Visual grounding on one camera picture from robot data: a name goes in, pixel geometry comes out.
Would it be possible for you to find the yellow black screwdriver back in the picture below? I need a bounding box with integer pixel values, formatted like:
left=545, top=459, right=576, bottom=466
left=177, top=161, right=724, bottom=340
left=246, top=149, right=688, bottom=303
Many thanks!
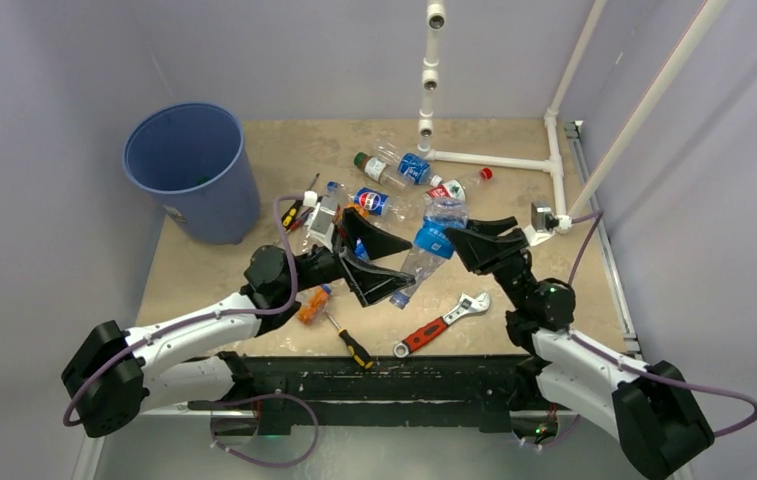
left=281, top=173, right=320, bottom=232

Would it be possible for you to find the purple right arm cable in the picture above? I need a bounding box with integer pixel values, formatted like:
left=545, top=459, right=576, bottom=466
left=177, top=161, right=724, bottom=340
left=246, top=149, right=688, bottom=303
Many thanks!
left=566, top=210, right=757, bottom=440

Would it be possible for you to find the purple cable loop below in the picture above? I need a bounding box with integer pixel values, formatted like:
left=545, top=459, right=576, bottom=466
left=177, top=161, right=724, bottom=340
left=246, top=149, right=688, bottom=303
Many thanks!
left=208, top=390, right=323, bottom=470

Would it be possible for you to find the yellow black screwdriver front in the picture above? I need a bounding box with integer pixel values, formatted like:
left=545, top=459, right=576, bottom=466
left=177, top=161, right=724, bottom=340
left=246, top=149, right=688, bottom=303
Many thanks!
left=325, top=312, right=375, bottom=370

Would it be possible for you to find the nongfu spring red bottle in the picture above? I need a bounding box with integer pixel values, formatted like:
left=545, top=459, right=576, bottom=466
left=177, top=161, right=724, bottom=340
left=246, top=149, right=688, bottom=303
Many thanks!
left=423, top=167, right=493, bottom=202

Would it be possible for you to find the aluminium side rail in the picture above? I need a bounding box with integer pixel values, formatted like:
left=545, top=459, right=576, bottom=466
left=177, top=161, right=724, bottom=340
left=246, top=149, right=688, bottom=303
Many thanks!
left=563, top=121, right=642, bottom=358

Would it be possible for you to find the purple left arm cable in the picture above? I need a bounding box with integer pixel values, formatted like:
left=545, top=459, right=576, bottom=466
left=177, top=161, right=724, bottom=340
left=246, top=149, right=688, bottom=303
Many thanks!
left=62, top=193, right=306, bottom=428

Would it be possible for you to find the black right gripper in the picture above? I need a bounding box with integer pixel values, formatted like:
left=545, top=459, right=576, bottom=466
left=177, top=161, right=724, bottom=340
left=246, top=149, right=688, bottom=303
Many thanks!
left=444, top=214, right=536, bottom=312

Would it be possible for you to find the white pvc pipe frame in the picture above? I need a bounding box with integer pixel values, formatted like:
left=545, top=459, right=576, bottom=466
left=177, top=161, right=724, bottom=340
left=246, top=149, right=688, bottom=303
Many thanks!
left=415, top=0, right=730, bottom=235

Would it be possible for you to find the red handled adjustable wrench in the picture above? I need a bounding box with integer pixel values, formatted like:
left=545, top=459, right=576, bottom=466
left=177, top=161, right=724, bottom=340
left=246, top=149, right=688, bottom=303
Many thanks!
left=393, top=292, right=491, bottom=358

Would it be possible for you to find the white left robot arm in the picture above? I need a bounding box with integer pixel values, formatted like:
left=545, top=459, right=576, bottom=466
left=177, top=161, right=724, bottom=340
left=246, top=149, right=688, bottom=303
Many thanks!
left=61, top=208, right=414, bottom=438

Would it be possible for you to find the green cap clear bottle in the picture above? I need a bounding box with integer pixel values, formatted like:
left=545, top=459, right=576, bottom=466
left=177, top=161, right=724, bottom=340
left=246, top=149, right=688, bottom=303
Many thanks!
left=353, top=152, right=412, bottom=191

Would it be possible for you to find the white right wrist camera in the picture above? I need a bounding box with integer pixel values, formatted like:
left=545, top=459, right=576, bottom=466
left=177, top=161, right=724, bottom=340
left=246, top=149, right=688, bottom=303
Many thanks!
left=523, top=202, right=573, bottom=247

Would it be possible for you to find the yellow black screwdriver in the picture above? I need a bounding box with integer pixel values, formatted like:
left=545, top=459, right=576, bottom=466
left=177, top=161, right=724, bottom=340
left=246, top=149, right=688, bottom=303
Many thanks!
left=325, top=312, right=375, bottom=370
left=281, top=173, right=320, bottom=232

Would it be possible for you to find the crushed orange label bottle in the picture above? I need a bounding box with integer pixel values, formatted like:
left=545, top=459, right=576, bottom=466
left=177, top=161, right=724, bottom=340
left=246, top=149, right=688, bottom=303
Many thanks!
left=296, top=284, right=332, bottom=325

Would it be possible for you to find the red label clear bottle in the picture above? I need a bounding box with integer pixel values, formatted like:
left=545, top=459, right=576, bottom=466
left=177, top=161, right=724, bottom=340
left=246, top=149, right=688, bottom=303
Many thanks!
left=326, top=181, right=347, bottom=210

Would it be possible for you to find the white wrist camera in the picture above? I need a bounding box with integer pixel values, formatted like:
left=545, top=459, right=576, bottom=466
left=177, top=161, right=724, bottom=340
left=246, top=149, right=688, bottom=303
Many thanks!
left=523, top=202, right=573, bottom=247
left=301, top=194, right=339, bottom=253

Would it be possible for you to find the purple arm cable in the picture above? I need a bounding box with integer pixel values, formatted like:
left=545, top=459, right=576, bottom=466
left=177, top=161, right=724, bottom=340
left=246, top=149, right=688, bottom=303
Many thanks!
left=62, top=193, right=306, bottom=428
left=566, top=210, right=757, bottom=440

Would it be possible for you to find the blue label bottle centre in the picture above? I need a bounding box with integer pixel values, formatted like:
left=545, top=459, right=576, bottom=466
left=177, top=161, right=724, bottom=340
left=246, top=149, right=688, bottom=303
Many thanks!
left=354, top=239, right=370, bottom=262

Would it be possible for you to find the blue label bottle back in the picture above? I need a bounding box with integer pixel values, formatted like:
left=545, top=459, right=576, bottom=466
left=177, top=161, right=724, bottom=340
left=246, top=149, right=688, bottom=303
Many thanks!
left=374, top=138, right=443, bottom=187

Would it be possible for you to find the blue label water bottle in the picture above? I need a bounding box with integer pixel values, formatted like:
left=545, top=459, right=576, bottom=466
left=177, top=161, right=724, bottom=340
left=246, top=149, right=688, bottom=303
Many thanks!
left=390, top=197, right=468, bottom=309

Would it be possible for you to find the blue plastic bin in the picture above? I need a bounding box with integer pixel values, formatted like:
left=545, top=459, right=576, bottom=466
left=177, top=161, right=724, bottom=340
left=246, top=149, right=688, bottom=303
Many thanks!
left=122, top=103, right=261, bottom=245

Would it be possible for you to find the pepsi label clear bottle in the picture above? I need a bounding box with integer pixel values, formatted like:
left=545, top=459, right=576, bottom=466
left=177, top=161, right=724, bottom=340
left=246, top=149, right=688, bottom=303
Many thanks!
left=337, top=184, right=422, bottom=221

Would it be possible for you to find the black table front rail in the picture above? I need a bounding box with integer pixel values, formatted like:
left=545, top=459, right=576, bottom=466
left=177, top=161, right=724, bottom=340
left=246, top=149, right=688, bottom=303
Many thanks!
left=188, top=354, right=549, bottom=435

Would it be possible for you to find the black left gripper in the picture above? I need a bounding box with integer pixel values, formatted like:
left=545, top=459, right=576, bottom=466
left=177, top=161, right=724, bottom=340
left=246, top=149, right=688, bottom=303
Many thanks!
left=284, top=207, right=414, bottom=304

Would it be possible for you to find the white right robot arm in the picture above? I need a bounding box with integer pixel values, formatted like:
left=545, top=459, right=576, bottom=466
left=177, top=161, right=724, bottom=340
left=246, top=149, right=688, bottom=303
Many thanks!
left=445, top=227, right=715, bottom=479

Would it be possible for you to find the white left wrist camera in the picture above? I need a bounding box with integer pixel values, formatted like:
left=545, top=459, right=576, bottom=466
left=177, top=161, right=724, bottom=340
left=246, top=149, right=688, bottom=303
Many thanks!
left=301, top=194, right=339, bottom=253

